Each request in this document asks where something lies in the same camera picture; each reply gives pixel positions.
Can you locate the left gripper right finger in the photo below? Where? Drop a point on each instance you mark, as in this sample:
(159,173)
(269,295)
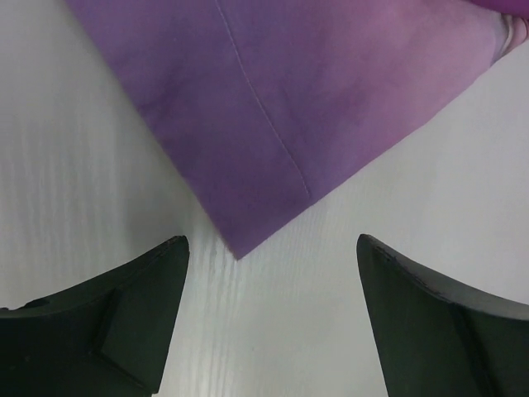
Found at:
(436,336)

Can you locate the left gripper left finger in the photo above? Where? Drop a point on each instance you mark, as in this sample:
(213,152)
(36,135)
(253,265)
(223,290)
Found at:
(107,336)

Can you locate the purple printed cloth placemat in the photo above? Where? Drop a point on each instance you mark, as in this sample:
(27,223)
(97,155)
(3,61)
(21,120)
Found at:
(265,107)

